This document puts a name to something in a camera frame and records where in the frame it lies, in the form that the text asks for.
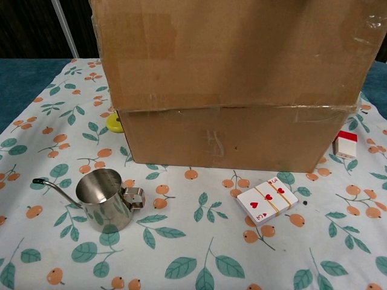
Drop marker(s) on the brown cardboard box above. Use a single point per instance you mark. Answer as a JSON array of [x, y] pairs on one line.
[[229, 139]]

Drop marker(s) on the small red and white box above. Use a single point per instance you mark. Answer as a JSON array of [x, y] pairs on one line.
[[346, 148]]

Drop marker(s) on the playing card deck with bands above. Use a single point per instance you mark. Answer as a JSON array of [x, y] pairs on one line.
[[266, 205]]

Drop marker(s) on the floral print tablecloth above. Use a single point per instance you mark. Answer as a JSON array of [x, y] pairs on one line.
[[193, 241]]

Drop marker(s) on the stainless steel long-spout pitcher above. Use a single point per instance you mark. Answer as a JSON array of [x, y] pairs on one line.
[[106, 208]]

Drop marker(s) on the thin white frame post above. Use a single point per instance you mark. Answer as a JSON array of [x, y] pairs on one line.
[[65, 30]]

